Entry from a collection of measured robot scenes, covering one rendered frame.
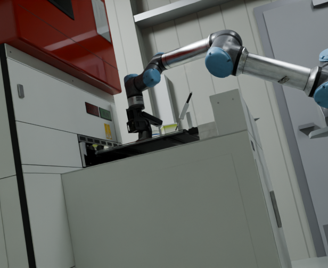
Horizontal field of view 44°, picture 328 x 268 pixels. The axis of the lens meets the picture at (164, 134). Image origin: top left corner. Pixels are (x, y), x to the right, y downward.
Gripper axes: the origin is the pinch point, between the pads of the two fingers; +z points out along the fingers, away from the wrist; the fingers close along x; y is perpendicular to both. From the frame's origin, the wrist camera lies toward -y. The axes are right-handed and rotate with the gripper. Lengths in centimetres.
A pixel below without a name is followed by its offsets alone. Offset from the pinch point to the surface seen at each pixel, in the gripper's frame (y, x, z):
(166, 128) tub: -15.6, -4.3, -9.7
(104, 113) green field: 17.2, -4.6, -18.8
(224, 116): 14, 63, 3
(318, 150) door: -190, -37, 9
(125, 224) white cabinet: 41, 38, 30
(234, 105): 11, 66, 0
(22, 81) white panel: 64, 31, -20
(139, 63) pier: -97, -128, -100
